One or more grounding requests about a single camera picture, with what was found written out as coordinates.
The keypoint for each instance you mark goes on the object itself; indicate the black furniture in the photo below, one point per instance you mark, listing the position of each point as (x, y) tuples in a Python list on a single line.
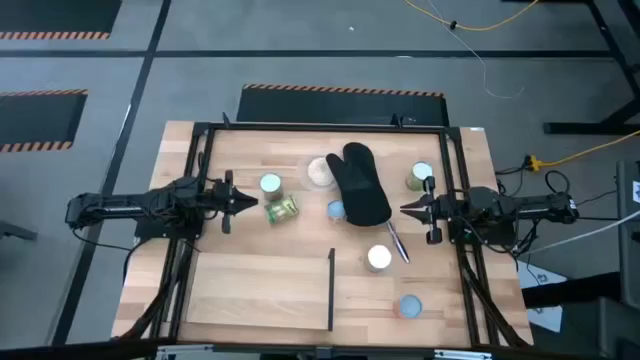
[(600, 330)]

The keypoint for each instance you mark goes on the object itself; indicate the clear bowl of grain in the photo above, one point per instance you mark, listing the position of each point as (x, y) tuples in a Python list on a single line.
[(317, 172)]

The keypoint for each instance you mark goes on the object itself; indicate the grey metal leg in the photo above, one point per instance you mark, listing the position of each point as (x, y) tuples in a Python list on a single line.
[(17, 231)]

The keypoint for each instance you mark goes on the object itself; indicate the black oven mitt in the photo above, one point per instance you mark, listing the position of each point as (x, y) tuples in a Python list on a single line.
[(357, 185)]

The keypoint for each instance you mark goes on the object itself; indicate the black hazard-striped floor mat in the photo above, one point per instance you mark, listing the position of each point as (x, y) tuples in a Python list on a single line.
[(340, 107), (35, 120), (55, 15)]

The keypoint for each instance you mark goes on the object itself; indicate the red mixed fruit can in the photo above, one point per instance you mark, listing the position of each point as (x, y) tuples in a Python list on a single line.
[(410, 306)]

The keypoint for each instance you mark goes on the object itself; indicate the grey cabinet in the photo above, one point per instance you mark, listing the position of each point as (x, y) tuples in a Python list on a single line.
[(630, 240)]

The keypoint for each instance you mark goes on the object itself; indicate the black aluminium table frame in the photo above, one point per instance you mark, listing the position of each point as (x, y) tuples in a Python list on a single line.
[(325, 128)]

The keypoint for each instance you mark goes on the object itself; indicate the green label tin can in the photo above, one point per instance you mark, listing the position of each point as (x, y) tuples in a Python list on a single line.
[(281, 210)]

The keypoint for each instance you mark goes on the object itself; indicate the black metal stand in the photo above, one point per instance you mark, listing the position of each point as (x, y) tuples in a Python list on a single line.
[(565, 128)]

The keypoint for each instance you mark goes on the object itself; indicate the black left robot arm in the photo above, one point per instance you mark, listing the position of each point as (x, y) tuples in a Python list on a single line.
[(115, 206)]

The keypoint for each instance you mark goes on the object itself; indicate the black shelf divider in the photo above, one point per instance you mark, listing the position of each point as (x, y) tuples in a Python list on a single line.
[(331, 290)]

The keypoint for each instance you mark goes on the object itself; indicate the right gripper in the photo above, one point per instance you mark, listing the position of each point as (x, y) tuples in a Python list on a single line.
[(437, 210)]

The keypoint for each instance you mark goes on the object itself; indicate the olive label tin can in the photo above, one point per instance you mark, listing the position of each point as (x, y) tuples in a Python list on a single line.
[(417, 172)]

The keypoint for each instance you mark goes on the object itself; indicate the short yellow label can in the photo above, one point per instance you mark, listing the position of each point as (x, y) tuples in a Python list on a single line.
[(378, 256)]

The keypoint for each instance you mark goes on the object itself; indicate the silver metal knife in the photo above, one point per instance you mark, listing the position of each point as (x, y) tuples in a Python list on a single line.
[(398, 243)]

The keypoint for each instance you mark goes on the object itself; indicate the silver aluminium extrusion bar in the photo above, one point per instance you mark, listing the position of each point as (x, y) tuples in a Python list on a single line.
[(185, 352), (465, 355)]

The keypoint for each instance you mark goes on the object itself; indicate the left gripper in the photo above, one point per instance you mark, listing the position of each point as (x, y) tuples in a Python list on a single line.
[(222, 197)]

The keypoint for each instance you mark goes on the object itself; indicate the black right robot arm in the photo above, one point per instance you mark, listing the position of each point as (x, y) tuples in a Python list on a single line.
[(530, 206)]

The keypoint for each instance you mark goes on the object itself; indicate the white printed paper sheet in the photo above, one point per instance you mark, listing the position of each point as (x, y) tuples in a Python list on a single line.
[(537, 277)]

